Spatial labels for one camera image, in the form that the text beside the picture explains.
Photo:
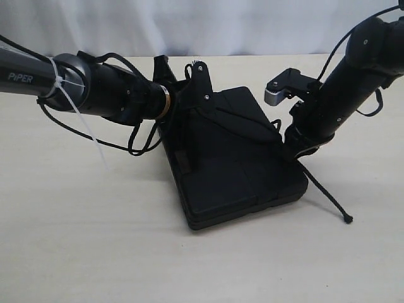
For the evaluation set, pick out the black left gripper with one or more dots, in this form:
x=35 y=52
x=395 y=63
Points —
x=174 y=128

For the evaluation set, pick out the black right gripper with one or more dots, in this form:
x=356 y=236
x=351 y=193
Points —
x=298 y=144

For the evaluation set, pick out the black plastic case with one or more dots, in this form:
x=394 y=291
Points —
x=237 y=167

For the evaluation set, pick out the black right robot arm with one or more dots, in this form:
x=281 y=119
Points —
x=373 y=59

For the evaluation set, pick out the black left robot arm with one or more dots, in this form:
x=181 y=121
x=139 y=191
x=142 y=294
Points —
x=111 y=87

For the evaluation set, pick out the white zip tie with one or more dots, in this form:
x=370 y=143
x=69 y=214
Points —
x=61 y=82

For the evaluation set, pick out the white backdrop curtain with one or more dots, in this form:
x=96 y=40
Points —
x=183 y=28

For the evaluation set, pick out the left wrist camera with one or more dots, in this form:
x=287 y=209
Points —
x=198 y=93

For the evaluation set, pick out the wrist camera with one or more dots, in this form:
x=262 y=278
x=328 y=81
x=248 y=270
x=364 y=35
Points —
x=288 y=84
x=198 y=93

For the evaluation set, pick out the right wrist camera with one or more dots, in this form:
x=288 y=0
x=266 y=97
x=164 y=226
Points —
x=288 y=84

